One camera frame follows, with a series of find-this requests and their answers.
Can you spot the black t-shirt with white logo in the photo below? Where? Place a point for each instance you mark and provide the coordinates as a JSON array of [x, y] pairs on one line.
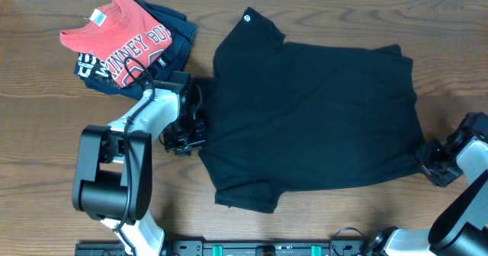
[[284, 116]]

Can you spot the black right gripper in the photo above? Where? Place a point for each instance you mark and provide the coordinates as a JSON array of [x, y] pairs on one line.
[[438, 180]]

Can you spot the black shirt with white print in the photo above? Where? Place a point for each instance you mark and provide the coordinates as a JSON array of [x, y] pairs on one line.
[[89, 66]]

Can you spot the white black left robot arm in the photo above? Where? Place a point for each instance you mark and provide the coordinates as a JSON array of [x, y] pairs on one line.
[[113, 181]]

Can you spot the navy folded shirt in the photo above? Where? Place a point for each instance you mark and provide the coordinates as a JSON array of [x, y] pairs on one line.
[[172, 59]]

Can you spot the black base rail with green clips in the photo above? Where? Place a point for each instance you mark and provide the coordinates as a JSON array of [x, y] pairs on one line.
[[199, 248]]

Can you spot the red folded t-shirt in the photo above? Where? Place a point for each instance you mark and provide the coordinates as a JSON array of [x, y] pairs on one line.
[[124, 36]]

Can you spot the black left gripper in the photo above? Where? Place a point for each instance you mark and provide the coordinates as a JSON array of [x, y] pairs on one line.
[[198, 143]]

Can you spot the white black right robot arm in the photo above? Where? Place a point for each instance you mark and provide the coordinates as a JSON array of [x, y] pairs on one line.
[[462, 228]]

